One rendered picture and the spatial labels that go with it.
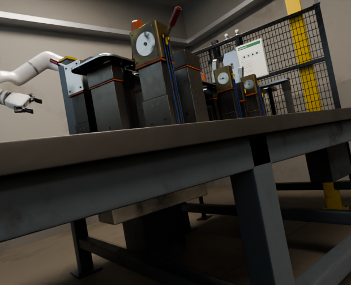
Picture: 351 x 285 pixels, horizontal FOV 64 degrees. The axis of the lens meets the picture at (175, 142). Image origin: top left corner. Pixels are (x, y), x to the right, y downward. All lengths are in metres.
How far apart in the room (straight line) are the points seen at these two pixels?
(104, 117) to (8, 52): 2.82
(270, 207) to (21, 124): 3.08
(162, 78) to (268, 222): 0.50
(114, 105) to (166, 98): 0.19
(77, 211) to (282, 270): 0.53
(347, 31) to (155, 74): 2.96
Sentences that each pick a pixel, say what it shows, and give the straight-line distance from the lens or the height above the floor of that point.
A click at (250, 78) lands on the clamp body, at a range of 1.81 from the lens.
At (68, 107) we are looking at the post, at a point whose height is 0.94.
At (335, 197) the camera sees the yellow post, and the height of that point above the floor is 0.12.
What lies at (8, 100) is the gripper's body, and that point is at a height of 1.09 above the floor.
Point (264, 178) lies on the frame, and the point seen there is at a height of 0.55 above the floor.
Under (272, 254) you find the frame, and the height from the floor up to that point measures 0.38.
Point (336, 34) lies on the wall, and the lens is 3.68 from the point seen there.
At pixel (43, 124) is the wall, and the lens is 3.55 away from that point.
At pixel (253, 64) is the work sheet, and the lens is 2.49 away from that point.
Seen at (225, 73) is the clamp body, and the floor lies 1.01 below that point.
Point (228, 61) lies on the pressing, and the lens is 2.26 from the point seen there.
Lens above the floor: 0.65
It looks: 2 degrees up
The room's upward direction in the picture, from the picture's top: 10 degrees counter-clockwise
